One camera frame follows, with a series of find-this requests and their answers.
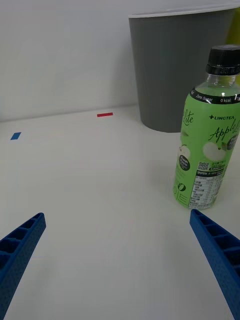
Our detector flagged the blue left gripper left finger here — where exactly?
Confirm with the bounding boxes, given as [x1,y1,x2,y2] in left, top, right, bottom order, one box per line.
[0,212,47,320]

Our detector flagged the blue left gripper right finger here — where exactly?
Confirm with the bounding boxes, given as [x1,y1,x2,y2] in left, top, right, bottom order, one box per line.
[189,209,240,320]

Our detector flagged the green bottle with black cap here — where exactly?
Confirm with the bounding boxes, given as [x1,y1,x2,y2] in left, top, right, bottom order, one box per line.
[172,44,240,211]

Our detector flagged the grey plastic waste bin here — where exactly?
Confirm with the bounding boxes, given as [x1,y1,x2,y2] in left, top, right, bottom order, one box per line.
[128,6,240,133]

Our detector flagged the yellow-green plastic waste bin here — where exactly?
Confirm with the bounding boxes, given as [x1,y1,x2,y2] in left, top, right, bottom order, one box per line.
[226,7,240,47]

